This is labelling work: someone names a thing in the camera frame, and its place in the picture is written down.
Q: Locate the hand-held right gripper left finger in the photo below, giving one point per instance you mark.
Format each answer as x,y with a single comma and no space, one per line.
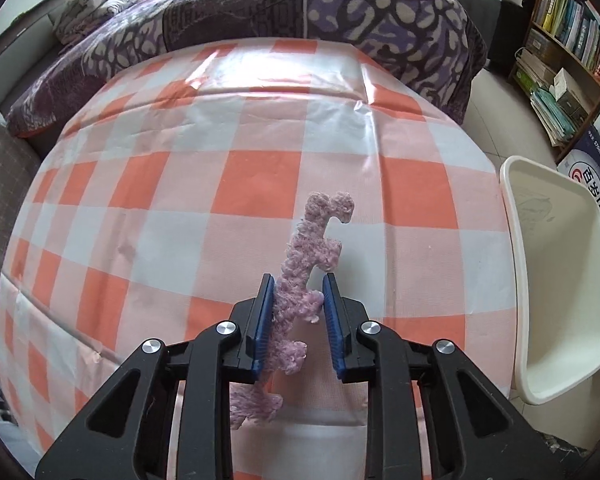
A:
265,320

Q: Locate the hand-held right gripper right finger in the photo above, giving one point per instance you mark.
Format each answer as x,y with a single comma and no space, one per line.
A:
332,325

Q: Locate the purple fuzzy yarn piece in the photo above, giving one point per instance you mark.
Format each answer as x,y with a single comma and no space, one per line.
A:
305,255

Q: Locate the white plastic bin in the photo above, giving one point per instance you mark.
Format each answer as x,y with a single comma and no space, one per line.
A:
555,285

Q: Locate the orange white checked tablecloth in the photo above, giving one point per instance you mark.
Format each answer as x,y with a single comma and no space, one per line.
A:
180,185

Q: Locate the grey checked cushion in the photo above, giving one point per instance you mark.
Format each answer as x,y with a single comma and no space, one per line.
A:
5,170

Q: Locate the stack of lying books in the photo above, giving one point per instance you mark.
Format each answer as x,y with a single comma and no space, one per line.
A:
545,105

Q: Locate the white tissue box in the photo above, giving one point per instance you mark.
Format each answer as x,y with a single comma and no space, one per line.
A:
565,92

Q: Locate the dark bed headboard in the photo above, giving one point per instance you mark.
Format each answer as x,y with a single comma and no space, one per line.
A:
15,50

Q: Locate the wooden bookshelf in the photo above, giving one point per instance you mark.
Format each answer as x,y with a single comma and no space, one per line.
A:
534,0

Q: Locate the row of upright books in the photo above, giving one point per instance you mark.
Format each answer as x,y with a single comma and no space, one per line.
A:
575,25

